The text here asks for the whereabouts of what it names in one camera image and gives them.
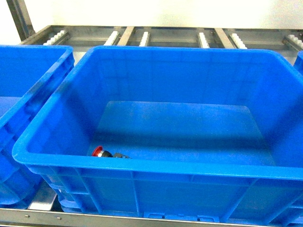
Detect blue right storage bin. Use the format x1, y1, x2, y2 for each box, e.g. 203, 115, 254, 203
294, 51, 303, 75

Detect blue storage bin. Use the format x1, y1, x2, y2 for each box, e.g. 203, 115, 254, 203
0, 45, 74, 209
294, 51, 303, 75
12, 46, 303, 227

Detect red mushroom push button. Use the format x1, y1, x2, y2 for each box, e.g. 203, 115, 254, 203
91, 146, 130, 159

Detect blue centre storage bin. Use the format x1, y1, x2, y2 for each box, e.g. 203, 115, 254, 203
12, 46, 303, 227

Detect metal roller rack frame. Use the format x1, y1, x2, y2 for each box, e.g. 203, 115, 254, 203
0, 0, 303, 227

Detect blue left storage bin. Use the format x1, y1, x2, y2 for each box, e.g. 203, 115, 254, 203
0, 45, 74, 209

